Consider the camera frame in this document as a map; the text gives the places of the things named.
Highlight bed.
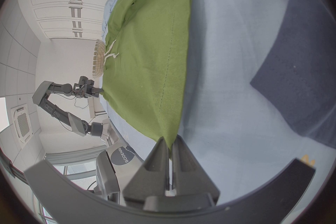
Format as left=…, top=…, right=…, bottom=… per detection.
left=101, top=0, right=336, bottom=208

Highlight white wardrobe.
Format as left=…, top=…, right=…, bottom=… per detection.
left=17, top=0, right=124, bottom=40

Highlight round woven basket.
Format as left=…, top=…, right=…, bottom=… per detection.
left=92, top=39, right=107, bottom=79

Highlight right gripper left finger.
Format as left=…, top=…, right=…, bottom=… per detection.
left=123, top=136, right=170, bottom=209

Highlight dark blue garment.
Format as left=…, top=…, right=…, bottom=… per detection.
left=249, top=0, right=336, bottom=150

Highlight white ceiling air conditioner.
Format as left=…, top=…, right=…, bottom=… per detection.
left=10, top=105, right=33, bottom=143

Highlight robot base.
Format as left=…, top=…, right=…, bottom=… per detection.
left=90, top=118, right=147, bottom=202

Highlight green shorts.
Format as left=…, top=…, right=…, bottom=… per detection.
left=101, top=0, right=193, bottom=159

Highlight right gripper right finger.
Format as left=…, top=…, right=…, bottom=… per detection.
left=171, top=135, right=220, bottom=204

